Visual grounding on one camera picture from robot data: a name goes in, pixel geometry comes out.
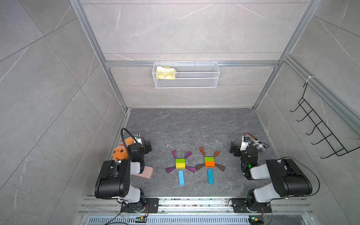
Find dark brown wedge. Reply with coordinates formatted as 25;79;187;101
215;164;225;172

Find green block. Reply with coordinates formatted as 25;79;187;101
175;158;186;165
204;157;214;162

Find orange block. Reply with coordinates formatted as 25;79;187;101
205;161;215;168

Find orange red wedge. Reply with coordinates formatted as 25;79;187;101
200;147;205;157

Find teal blue block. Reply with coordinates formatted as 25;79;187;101
207;168;214;184

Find light blue long block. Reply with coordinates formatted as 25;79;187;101
178;170;185;186

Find yellow block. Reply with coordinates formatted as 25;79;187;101
176;163;186;170

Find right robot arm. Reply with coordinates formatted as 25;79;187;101
230;142;313;212

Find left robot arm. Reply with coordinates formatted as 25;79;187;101
94;137;153;206

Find plaid patterned pouch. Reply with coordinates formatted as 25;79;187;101
245;133;269;152

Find pink rounded case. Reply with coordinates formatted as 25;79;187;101
136;166;154;179

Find orange plush fish toy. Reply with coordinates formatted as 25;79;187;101
112;137;135;161

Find yellow cloth in basket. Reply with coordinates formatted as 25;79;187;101
155;66;177;80

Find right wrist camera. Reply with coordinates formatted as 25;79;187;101
241;136;251;151

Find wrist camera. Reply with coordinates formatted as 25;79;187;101
241;136;251;151
133;134;144;145

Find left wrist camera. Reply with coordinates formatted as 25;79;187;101
133;134;144;145

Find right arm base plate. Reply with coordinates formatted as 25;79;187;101
228;197;272;213

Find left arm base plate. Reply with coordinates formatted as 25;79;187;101
121;198;159;213

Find white wire mesh basket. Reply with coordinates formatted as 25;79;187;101
152;62;220;89

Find metal front rail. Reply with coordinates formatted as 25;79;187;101
75;196;318;225

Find black wire hook rack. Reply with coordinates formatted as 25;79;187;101
290;83;360;159

